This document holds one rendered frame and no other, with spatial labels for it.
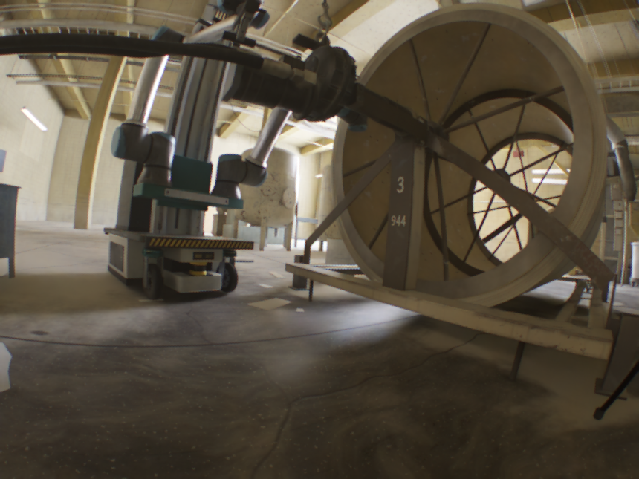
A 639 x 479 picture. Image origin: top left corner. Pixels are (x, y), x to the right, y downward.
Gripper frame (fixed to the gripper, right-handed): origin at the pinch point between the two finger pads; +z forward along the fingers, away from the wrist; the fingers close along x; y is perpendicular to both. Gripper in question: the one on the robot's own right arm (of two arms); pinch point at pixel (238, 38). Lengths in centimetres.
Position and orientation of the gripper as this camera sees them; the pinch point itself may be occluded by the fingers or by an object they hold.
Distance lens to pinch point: 98.3
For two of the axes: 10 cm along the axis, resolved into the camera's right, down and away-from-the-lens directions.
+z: -0.8, 10.0, 0.1
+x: -5.5, -0.6, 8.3
